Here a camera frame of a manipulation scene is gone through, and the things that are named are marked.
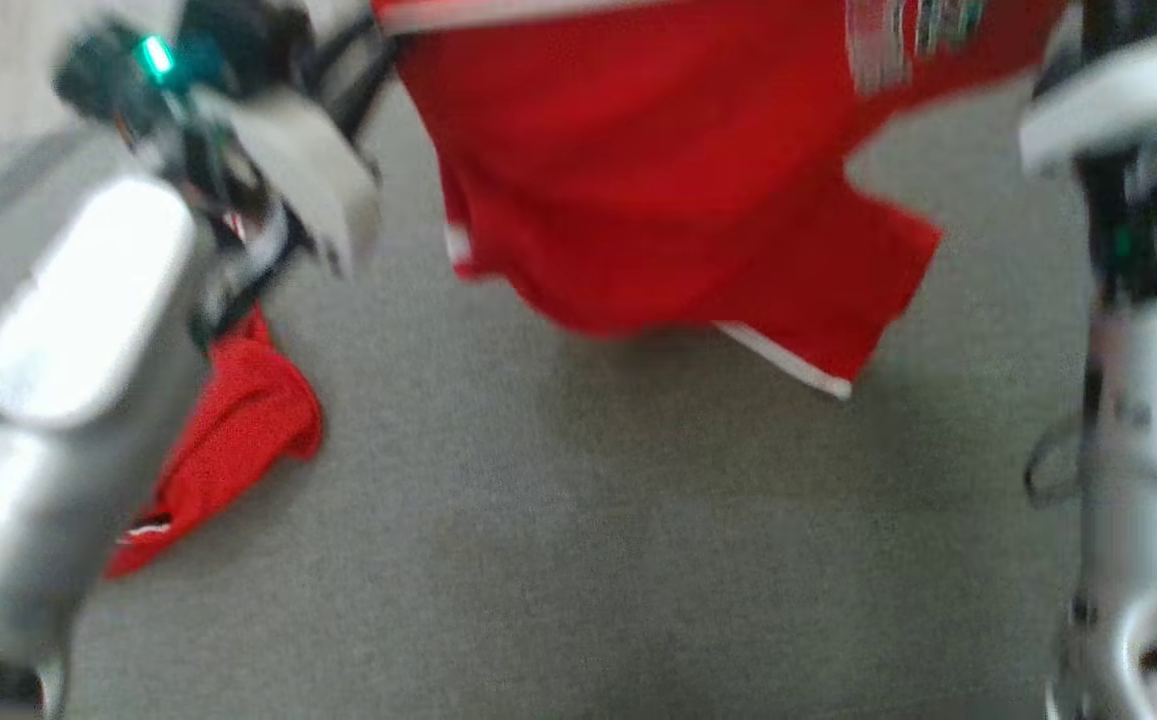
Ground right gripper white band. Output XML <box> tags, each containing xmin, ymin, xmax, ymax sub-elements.
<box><xmin>1018</xmin><ymin>0</ymin><xmax>1157</xmax><ymax>301</ymax></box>

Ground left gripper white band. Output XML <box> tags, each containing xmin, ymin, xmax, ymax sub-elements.
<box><xmin>173</xmin><ymin>38</ymin><xmax>405</xmax><ymax>346</ymax></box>

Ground red shorts white trim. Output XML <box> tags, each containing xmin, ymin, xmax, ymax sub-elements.
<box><xmin>373</xmin><ymin>0</ymin><xmax>1069</xmax><ymax>401</ymax></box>

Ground red basketball jersey white sleeves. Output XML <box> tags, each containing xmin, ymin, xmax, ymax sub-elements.
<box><xmin>103</xmin><ymin>303</ymin><xmax>326</xmax><ymax>581</ymax></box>

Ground grey sofa seat cushion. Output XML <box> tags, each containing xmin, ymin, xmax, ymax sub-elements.
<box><xmin>0</xmin><ymin>75</ymin><xmax>1157</xmax><ymax>720</ymax></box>

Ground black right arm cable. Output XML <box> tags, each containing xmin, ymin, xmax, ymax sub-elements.
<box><xmin>1024</xmin><ymin>415</ymin><xmax>1099</xmax><ymax>506</ymax></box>

